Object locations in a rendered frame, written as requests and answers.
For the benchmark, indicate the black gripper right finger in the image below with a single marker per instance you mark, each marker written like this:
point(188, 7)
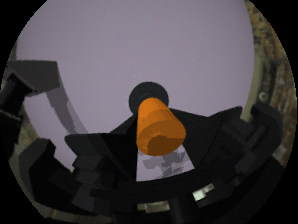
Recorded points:
point(201, 131)

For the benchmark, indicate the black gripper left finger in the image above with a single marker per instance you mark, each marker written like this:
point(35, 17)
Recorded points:
point(120, 146)

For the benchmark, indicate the orange tapered knob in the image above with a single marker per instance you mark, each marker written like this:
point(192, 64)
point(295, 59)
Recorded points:
point(159, 131)

